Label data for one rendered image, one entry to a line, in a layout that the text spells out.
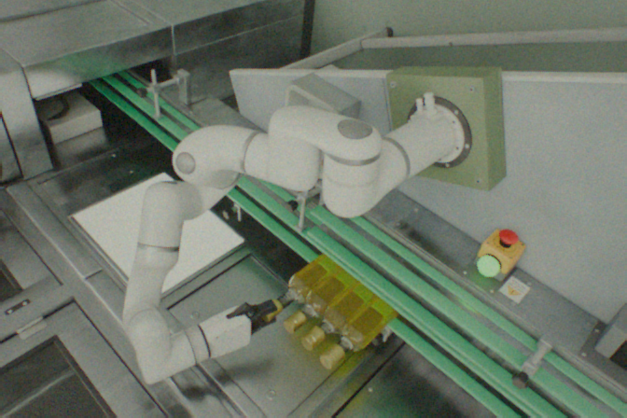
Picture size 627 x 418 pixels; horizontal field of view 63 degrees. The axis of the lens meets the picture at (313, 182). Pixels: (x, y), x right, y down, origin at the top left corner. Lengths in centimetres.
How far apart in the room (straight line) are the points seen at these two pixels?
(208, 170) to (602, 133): 70
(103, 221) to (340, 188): 92
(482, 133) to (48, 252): 118
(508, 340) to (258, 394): 55
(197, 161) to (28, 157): 93
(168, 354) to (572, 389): 77
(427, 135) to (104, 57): 112
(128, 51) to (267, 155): 97
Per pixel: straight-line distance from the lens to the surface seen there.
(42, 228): 164
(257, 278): 142
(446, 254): 119
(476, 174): 107
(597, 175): 106
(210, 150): 95
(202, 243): 150
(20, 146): 178
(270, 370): 127
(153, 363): 110
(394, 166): 92
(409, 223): 123
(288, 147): 86
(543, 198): 112
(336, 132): 82
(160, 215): 103
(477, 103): 101
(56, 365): 140
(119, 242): 154
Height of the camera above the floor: 166
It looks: 36 degrees down
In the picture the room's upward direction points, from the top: 121 degrees counter-clockwise
